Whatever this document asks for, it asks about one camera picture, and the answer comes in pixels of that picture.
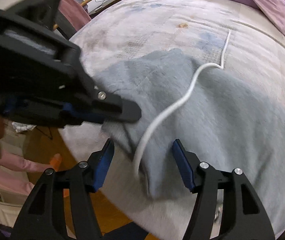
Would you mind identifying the pink trousers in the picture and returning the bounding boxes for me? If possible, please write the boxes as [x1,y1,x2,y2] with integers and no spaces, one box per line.
[0,150,48,196]

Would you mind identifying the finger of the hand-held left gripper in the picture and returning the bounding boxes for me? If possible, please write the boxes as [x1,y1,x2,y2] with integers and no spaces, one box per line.
[62,104,103,127]
[93,85,142,124]

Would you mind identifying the orange slipper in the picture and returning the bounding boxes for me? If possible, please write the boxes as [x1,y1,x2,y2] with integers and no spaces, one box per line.
[50,154,63,171]

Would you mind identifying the white cable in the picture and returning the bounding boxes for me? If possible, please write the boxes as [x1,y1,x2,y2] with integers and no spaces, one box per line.
[133,29,231,180]

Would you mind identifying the dark topped white cabinet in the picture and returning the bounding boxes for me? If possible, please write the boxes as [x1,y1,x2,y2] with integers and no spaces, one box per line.
[0,196,20,228]

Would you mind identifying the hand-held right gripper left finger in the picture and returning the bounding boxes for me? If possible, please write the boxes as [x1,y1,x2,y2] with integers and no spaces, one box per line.
[11,138,115,240]

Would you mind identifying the grey zip hoodie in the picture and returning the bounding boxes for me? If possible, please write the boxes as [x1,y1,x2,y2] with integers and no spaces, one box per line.
[99,48,285,200]

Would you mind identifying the grey and mauve striped towel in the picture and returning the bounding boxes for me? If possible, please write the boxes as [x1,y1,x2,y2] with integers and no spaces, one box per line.
[44,0,92,32]

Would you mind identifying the bed with pale patterned sheet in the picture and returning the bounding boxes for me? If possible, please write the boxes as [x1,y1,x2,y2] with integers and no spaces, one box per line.
[58,0,285,235]

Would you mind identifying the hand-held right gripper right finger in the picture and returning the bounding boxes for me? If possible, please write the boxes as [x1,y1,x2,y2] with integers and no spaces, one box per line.
[172,139,275,240]

